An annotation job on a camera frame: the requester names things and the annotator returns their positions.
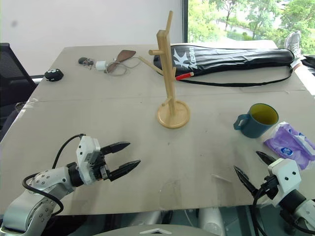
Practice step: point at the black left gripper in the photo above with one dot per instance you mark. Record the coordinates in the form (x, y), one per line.
(102, 169)

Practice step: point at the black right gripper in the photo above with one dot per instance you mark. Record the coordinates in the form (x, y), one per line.
(270, 186)

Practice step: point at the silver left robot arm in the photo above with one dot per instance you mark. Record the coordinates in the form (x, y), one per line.
(49, 179)

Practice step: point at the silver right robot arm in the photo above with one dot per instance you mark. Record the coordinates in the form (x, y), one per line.
(299, 204)

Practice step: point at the blue mug yellow inside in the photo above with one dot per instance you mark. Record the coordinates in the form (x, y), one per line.
(258, 124)

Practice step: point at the wooden mug tree stand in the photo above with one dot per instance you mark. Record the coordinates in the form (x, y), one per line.
(167, 73)

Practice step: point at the brown cardboard sheet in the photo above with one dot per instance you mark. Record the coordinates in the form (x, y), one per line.
(147, 159)

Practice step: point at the purple tissue pack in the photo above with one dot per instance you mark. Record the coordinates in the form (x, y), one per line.
(291, 145)

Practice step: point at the grey rounded robot torso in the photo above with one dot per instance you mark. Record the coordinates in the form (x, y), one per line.
(157, 229)

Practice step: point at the white charger plug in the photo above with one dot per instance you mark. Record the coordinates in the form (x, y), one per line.
(101, 65)

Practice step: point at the brown leather shoehorn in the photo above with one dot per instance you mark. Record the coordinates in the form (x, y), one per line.
(121, 59)

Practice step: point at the dark key bunch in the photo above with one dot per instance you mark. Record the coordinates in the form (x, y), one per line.
(85, 61)

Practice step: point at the small black round device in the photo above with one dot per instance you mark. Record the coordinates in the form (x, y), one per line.
(53, 74)

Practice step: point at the black racket bag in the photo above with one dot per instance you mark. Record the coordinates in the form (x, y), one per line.
(221, 57)

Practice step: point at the grey sneaker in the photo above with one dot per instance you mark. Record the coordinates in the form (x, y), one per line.
(293, 44)

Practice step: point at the black office chair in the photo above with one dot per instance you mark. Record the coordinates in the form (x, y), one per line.
(12, 81)

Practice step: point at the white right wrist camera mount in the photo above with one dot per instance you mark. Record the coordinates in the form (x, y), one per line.
(286, 177)

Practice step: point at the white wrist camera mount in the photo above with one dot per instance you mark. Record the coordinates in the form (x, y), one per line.
(86, 157)
(286, 177)

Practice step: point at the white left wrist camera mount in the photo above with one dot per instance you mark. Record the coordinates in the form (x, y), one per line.
(86, 157)

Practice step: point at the black window frame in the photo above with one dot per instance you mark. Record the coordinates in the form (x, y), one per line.
(185, 20)

